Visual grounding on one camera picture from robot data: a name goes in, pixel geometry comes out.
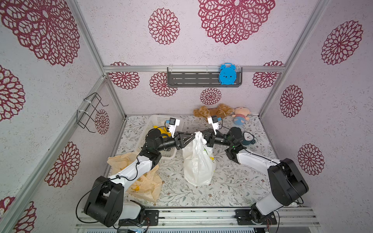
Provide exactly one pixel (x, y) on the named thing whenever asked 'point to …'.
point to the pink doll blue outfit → (240, 115)
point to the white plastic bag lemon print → (199, 164)
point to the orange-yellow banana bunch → (163, 130)
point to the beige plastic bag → (147, 187)
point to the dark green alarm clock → (248, 139)
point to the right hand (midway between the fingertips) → (193, 135)
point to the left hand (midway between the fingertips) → (192, 137)
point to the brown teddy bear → (222, 110)
